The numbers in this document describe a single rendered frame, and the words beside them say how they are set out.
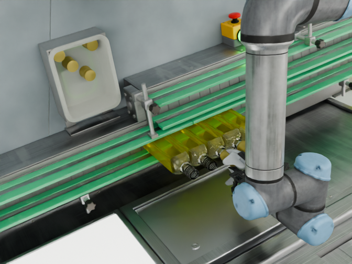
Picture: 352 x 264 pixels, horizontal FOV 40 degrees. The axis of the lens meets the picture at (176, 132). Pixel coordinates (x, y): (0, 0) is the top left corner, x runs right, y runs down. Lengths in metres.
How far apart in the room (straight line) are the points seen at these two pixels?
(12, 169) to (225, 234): 0.60
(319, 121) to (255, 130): 0.90
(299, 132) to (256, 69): 0.88
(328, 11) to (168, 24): 0.73
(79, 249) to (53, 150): 0.29
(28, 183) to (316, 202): 0.73
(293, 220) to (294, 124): 0.73
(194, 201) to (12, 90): 0.60
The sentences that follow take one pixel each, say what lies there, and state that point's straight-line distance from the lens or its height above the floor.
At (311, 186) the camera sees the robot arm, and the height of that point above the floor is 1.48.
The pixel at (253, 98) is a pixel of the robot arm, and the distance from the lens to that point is 0.90.
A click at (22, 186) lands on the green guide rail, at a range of 1.35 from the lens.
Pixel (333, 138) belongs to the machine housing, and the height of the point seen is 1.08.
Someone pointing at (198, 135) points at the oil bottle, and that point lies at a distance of 1.40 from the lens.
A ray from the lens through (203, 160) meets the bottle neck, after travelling 1.32.
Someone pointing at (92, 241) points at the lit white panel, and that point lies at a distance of 1.35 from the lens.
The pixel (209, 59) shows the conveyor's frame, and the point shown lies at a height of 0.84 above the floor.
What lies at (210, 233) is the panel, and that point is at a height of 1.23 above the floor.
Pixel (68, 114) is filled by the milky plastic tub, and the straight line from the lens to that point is 1.40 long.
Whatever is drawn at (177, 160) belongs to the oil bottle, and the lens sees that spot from 1.32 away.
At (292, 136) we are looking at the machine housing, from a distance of 1.72.
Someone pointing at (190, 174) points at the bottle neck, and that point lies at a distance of 1.28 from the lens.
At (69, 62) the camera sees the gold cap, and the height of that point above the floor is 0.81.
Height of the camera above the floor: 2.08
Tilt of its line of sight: 51 degrees down
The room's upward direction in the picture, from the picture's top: 127 degrees clockwise
